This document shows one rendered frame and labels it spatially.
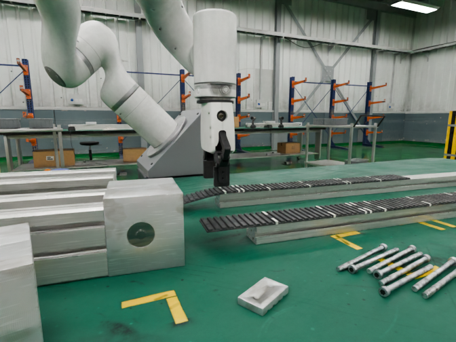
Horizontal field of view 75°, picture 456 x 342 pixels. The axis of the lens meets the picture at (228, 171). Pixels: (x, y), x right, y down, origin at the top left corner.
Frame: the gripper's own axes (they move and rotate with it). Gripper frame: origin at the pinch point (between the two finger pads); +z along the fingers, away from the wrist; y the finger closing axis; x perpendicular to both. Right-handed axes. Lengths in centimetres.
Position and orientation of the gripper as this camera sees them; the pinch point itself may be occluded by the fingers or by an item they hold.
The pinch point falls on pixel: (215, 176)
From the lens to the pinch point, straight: 62.3
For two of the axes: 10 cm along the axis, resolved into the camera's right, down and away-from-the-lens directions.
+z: 0.0, 9.8, 1.8
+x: -9.5, 0.5, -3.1
